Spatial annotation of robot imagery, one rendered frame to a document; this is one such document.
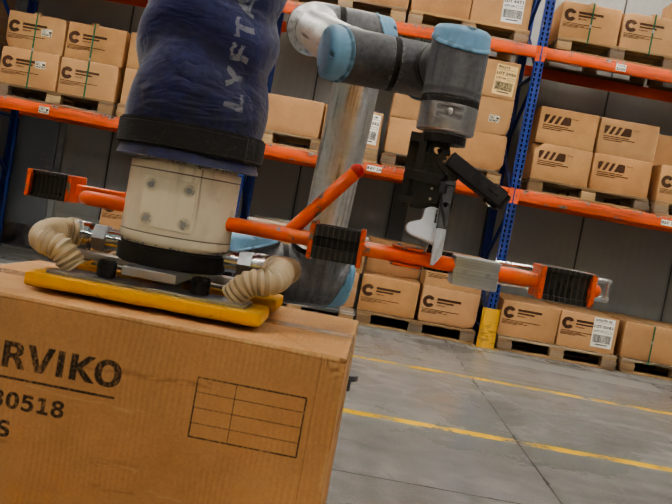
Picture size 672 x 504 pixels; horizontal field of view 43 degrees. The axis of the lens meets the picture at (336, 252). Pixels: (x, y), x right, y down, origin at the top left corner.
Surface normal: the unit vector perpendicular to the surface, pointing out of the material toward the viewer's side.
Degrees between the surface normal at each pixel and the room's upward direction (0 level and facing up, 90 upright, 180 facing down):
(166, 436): 90
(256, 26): 70
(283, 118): 91
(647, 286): 90
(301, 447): 90
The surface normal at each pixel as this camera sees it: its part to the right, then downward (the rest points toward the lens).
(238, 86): 0.75, -0.13
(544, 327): -0.01, 0.06
